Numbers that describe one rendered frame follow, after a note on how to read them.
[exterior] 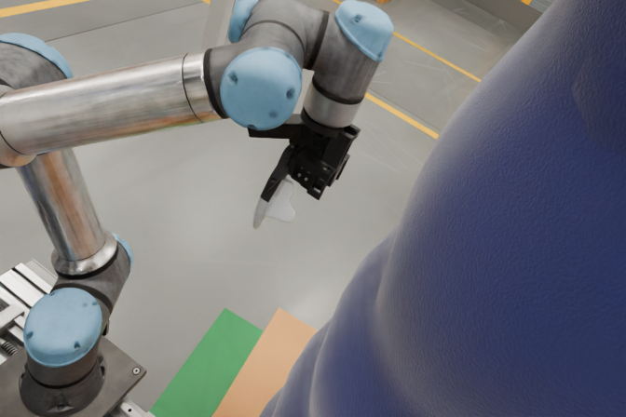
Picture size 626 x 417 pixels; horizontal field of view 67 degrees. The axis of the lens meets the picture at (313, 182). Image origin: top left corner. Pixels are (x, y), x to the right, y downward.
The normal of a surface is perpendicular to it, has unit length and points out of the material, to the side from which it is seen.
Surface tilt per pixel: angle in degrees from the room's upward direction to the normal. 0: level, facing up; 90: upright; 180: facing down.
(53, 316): 7
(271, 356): 0
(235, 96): 90
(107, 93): 55
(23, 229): 0
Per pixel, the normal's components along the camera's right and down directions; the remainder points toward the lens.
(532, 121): -0.89, -0.31
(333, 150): -0.46, 0.46
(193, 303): 0.33, -0.71
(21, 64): 0.72, -0.50
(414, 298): -0.94, -0.06
